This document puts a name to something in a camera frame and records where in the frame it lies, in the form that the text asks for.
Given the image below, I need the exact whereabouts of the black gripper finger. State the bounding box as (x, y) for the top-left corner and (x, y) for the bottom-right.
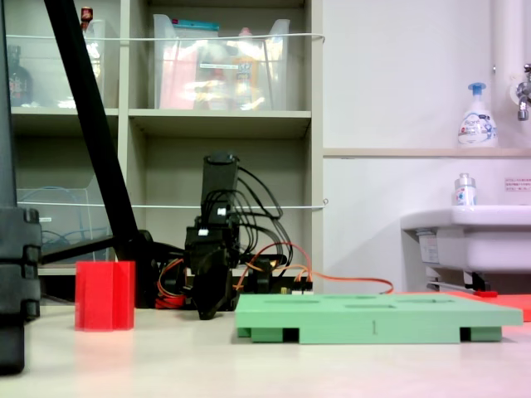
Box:
(192, 252), (234, 321)

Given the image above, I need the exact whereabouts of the red cross columnar block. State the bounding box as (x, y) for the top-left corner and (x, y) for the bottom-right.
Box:
(74, 260), (137, 332)

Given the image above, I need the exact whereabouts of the large flat orange block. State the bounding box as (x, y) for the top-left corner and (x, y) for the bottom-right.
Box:
(392, 289), (499, 299)

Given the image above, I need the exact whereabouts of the red base clamp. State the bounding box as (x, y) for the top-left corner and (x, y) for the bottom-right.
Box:
(154, 291), (188, 310)

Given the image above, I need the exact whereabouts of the circuit board with connectors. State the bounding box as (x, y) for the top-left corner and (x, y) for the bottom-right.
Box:
(278, 281), (314, 297)

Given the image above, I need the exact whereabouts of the beige shelf unit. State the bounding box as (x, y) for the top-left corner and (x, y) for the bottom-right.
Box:
(0, 0), (325, 307)

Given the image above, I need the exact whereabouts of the green shape sorter board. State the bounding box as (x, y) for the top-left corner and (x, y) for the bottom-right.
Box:
(235, 292), (524, 345)

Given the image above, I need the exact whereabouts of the black tripod brace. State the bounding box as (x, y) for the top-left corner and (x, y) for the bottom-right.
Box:
(39, 235), (116, 265)

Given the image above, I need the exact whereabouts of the orange labelled bottle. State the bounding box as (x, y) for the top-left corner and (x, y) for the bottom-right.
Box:
(231, 27), (267, 111)

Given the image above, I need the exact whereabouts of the clear plastic storage bin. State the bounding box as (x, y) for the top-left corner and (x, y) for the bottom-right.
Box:
(152, 14), (291, 111)
(5, 18), (107, 109)

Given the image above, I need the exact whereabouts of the notched black tripod leg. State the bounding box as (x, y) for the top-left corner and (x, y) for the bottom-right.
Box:
(0, 0), (43, 376)

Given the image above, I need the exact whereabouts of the teal topped package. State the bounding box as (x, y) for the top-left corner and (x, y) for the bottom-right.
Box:
(171, 18), (221, 41)

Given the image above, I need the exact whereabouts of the dark glass bottle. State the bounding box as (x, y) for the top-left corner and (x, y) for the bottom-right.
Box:
(7, 45), (35, 108)

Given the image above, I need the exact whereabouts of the small clear bottle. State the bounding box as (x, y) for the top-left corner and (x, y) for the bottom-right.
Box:
(453, 172), (479, 207)

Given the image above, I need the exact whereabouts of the white sink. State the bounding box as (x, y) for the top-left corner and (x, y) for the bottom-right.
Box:
(400, 205), (531, 292)

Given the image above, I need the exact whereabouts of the white pump soap bottle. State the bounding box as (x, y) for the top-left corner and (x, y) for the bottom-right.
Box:
(457, 81), (499, 149)

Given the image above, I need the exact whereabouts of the metal faucet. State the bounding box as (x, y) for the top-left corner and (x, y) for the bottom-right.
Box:
(507, 63), (531, 123)

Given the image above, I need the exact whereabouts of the thin orange wire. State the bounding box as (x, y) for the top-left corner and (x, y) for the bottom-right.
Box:
(156, 256), (186, 308)

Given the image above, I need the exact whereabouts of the white cord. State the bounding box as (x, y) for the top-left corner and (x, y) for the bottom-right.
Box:
(16, 197), (329, 211)

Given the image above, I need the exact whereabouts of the black gripper wire loop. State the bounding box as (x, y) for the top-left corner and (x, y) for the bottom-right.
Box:
(230, 202), (294, 267)

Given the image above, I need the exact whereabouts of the black forearm wire loop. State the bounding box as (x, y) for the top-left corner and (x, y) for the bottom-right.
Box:
(236, 165), (284, 221)

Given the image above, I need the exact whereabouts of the long orange wire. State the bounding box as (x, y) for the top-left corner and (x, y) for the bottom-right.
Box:
(231, 242), (396, 296)

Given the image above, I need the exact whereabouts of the clear bin with blue cables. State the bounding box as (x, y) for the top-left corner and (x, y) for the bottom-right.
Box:
(16, 173), (116, 269)

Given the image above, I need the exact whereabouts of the white wall sign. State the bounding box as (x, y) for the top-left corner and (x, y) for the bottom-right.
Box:
(504, 177), (531, 193)

